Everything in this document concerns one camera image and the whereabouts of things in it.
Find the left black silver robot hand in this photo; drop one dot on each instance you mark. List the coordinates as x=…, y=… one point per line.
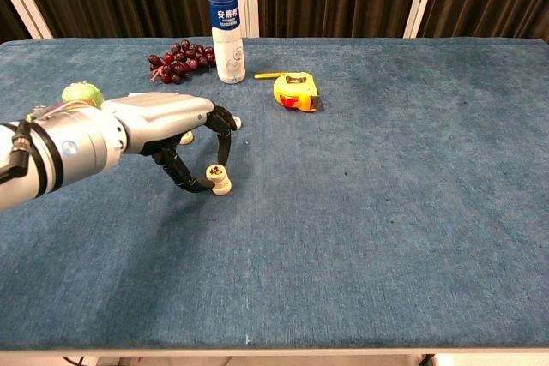
x=163, y=115

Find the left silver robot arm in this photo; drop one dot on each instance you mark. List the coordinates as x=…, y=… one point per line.
x=73, y=151

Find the dark red grape bunch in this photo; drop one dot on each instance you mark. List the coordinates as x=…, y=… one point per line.
x=180, y=64

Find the green matryoshka doll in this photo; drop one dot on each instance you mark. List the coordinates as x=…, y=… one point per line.
x=81, y=94

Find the white bottle blue cap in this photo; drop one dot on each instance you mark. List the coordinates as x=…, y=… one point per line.
x=227, y=40

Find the yellow tape measure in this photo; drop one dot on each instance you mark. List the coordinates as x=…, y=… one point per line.
x=296, y=91

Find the blue table cloth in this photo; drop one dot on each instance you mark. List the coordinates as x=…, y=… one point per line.
x=343, y=211

